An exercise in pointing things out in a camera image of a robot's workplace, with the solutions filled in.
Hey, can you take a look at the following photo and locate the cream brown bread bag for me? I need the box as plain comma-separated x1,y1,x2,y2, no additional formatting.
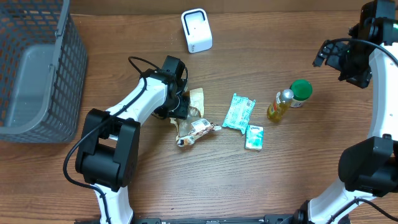
170,88,222,147

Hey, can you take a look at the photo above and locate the small teal white box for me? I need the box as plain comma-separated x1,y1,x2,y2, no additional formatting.
245,125,264,151

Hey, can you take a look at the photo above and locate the dark grey plastic basket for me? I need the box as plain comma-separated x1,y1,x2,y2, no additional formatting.
1,0,88,143

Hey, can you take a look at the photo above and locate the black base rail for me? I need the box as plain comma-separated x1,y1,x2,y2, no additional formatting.
132,212,307,224

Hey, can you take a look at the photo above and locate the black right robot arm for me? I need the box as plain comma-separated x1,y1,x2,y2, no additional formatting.
290,0,397,223

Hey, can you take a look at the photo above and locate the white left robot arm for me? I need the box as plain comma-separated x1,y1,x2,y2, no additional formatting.
71,56,190,223

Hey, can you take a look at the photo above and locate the white barcode scanner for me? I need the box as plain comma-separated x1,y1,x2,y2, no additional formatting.
181,8,213,54

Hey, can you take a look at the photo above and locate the yellow Vim dish soap bottle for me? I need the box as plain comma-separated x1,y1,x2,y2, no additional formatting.
267,89,294,123

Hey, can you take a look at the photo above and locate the light teal snack packet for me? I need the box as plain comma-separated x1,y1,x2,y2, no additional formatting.
222,93,256,134

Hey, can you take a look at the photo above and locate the green-capped white bottle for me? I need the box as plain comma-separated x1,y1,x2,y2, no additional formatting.
290,80,313,108

